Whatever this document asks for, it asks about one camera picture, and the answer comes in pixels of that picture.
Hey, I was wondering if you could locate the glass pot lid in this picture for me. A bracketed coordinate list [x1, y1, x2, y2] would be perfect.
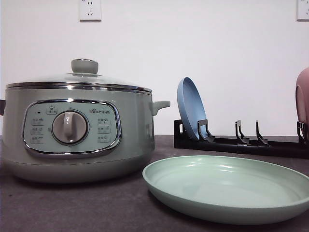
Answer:
[6, 58, 152, 94]

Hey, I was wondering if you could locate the green plate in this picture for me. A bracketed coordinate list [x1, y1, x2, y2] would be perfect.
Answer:
[142, 155, 309, 225]

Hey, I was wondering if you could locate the blue plate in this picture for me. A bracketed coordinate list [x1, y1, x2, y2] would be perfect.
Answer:
[177, 77, 207, 140]

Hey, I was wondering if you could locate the green electric steamer pot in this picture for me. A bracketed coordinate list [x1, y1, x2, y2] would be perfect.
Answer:
[0, 85, 170, 183]

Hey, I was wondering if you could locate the black plate rack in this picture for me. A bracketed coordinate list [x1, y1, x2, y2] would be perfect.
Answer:
[173, 119, 309, 159]

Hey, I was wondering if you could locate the pink plate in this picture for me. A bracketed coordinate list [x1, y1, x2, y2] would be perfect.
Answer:
[295, 67, 309, 140]

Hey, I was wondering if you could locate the white wall socket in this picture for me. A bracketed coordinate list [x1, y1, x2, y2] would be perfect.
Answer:
[294, 0, 309, 23]
[79, 0, 102, 23]

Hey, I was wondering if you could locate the white wall socket right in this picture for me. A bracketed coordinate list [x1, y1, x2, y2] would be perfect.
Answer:
[294, 0, 309, 23]

